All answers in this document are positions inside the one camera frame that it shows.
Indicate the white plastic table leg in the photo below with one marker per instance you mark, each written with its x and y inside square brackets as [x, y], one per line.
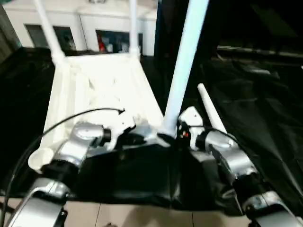
[187, 59]
[50, 33]
[133, 30]
[210, 106]

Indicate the white plastic table top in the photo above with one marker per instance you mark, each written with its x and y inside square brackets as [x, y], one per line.
[99, 82]

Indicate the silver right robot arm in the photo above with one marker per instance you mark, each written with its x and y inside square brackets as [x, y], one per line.
[234, 156]

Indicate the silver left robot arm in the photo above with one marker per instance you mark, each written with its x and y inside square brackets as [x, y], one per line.
[75, 144]

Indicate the black table mat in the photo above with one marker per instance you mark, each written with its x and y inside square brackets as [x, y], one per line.
[260, 113]

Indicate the dark metal rod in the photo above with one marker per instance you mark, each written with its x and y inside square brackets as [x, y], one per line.
[260, 50]

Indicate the black backdrop cloth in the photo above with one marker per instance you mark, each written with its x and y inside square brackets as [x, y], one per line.
[248, 23]

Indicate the white glass-door cabinet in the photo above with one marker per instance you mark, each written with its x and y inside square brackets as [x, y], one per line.
[82, 16]

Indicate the grey window curtain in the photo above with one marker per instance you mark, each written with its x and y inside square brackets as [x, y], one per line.
[9, 33]

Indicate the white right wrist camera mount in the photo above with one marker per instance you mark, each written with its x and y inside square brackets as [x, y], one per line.
[193, 118]

